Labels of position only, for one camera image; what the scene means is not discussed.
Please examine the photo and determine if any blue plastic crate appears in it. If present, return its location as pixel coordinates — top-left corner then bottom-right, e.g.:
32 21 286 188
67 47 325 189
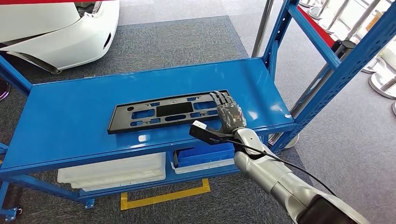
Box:
173 143 236 169

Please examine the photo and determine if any white plastic tray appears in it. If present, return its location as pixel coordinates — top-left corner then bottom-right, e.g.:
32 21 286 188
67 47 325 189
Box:
170 157 236 175

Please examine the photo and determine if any white plastic bin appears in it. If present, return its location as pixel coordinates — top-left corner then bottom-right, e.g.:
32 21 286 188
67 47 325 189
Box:
57 152 167 193

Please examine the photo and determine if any red barrier belt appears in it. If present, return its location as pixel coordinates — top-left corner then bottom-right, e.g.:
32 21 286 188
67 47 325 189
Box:
0 0 107 5
296 5 336 49

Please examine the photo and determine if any blue metal shelf rack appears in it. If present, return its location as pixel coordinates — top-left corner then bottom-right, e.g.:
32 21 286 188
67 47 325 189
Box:
0 0 396 211

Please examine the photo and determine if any long black plastic plate holder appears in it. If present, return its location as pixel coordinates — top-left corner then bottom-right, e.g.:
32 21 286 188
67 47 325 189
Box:
107 90 232 135

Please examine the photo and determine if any chrome pole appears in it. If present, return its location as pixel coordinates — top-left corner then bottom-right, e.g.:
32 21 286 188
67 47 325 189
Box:
251 0 275 58

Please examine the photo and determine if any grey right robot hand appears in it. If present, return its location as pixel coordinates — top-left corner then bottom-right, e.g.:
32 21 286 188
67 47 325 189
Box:
210 90 248 134

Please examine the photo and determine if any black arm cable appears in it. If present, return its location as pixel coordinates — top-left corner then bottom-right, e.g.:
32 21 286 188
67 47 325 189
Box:
227 139 338 197

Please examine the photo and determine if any blue metal cart frame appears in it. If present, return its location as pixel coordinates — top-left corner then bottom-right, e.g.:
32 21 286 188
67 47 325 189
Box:
0 142 23 223

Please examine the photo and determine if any white car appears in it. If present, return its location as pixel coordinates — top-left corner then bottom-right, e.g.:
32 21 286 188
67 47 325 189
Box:
0 0 120 75

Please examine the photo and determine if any small black plastic part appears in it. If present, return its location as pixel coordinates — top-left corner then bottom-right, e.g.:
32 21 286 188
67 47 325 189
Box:
173 149 187 169

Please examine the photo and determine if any chrome stanchion base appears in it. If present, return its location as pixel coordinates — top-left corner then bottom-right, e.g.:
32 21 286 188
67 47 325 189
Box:
0 80 11 102

